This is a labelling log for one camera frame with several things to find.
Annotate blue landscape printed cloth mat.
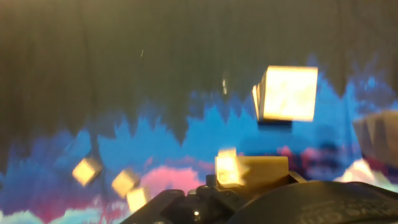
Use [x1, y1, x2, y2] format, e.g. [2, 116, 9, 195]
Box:
[0, 0, 398, 224]

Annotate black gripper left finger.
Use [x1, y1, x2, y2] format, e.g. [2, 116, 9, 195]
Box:
[121, 175, 249, 224]

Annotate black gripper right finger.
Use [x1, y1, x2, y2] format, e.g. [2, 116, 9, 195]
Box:
[287, 170, 307, 185]

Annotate large wooden cube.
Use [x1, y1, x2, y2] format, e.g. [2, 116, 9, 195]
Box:
[353, 110, 398, 167]
[251, 65, 318, 122]
[236, 155, 290, 195]

